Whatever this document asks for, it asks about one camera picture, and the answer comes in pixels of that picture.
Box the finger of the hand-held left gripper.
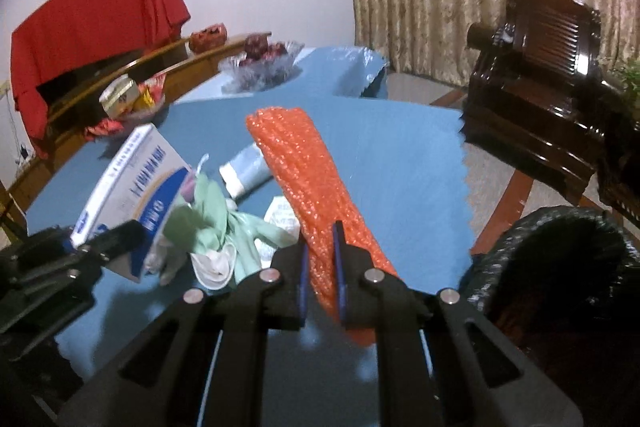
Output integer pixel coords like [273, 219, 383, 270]
[65, 218, 148, 280]

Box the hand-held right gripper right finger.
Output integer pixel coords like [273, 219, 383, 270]
[333, 221, 584, 427]

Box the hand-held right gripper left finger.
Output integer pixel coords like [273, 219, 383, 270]
[60, 242, 311, 427]

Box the white and blue carton box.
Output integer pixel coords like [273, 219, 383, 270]
[70, 123, 193, 283]

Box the green rubber glove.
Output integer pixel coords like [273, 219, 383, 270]
[145, 174, 301, 285]

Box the clear bottle with white cap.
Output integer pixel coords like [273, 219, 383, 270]
[218, 143, 275, 198]

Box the orange bubble wrap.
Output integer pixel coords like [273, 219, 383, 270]
[245, 107, 401, 348]

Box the trash bin with black bag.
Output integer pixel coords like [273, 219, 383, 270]
[460, 205, 640, 427]

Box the white crumpled packet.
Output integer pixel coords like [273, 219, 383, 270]
[262, 196, 301, 238]

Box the glass dish of snack packets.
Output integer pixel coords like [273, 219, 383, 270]
[84, 74, 168, 142]

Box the dark blue tablecloth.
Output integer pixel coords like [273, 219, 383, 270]
[25, 94, 476, 427]

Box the curved wooden chair back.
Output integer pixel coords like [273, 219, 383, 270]
[40, 36, 251, 128]

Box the glass fruit bowl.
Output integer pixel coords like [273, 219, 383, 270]
[217, 39, 305, 90]

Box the red ornament bag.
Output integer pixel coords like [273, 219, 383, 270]
[189, 23, 228, 54]

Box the red cloth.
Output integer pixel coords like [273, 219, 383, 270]
[11, 0, 192, 158]

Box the dark wooden armchair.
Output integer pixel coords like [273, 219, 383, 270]
[462, 0, 608, 202]

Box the green potted plant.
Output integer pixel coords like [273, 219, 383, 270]
[607, 57, 640, 108]

